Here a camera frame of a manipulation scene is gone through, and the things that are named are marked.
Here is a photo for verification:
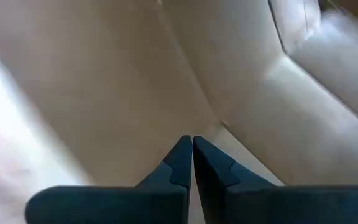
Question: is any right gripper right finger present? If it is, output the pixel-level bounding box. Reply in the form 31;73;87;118
192;136;358;224

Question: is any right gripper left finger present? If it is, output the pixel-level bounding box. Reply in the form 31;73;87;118
24;135;194;224

